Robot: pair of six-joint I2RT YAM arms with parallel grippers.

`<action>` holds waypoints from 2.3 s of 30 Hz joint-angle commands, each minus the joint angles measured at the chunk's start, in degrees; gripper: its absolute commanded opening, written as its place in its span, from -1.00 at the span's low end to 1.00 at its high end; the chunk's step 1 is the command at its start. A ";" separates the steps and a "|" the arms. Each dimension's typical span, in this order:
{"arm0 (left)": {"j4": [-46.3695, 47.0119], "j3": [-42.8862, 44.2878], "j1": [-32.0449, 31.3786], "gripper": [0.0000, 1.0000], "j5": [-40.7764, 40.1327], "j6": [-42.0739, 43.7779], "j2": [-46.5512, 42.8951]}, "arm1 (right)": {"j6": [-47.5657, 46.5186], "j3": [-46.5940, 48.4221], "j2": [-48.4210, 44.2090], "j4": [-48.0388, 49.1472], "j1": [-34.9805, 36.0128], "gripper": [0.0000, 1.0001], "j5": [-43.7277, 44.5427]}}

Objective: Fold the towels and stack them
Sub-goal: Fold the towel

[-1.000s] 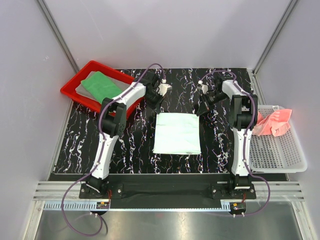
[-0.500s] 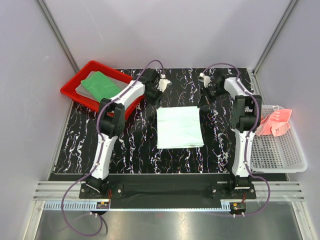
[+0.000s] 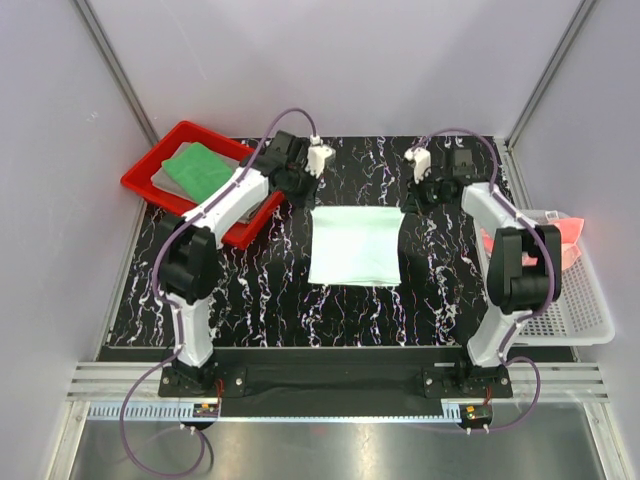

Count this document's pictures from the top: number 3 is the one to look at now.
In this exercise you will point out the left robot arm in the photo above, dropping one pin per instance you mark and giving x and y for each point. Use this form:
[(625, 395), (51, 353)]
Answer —
[(187, 268)]

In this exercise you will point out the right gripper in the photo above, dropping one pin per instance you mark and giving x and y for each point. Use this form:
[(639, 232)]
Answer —
[(417, 199)]

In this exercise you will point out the right connector board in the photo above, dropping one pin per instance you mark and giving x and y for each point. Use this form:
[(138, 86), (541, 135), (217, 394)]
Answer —
[(481, 413)]

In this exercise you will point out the left connector board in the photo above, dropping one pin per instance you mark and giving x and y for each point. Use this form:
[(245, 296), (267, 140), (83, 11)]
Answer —
[(209, 410)]

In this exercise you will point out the white cloth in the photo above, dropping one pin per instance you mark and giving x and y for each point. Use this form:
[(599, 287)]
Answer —
[(355, 246)]

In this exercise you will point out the connector board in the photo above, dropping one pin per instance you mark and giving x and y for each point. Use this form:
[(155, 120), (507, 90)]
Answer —
[(209, 410), (481, 413)]

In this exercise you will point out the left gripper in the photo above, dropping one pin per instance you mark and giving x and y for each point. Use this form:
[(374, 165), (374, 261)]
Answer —
[(306, 201)]

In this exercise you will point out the white perforated basket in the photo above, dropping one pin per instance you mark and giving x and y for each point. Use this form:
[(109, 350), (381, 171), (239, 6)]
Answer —
[(580, 316)]

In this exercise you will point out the red plastic tray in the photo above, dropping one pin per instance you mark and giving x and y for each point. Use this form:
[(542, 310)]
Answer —
[(138, 178)]

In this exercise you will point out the pink cloth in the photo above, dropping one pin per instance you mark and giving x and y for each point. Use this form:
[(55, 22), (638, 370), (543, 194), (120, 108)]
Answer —
[(570, 230)]

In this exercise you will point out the green towel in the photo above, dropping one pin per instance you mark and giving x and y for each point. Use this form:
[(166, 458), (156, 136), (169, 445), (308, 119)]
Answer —
[(198, 171)]

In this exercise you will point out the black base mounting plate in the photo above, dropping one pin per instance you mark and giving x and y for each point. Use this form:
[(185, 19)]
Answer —
[(386, 383)]

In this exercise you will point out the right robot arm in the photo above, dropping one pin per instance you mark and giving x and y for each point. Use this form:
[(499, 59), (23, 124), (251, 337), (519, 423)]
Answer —
[(523, 276)]

